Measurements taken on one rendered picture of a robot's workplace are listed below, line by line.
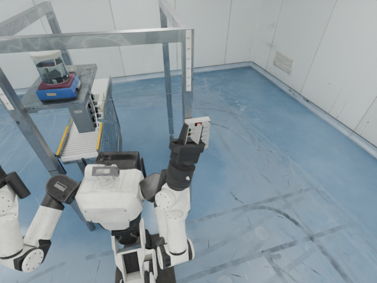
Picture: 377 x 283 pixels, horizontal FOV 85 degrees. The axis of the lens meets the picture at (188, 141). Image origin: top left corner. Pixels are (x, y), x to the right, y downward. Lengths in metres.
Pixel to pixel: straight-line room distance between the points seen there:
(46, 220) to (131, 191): 0.35
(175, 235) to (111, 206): 0.31
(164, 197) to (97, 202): 0.36
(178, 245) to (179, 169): 0.28
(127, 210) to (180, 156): 0.41
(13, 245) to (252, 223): 1.93
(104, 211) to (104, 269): 1.30
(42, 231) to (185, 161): 0.66
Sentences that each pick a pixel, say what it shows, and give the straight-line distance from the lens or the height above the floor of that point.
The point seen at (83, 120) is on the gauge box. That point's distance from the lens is 1.48.
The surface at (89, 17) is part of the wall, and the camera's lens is 4.67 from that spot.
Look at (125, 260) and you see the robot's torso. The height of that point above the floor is 0.76.
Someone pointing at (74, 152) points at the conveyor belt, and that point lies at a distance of 1.76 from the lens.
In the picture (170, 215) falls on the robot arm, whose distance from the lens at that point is 0.77.
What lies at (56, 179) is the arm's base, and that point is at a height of 1.31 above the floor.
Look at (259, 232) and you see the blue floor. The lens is 2.33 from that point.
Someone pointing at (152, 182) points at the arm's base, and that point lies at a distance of 0.91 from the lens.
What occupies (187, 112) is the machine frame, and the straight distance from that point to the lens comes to 1.39.
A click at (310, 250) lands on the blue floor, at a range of 2.43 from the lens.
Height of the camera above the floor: 2.01
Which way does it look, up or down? 41 degrees down
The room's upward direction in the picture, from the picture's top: straight up
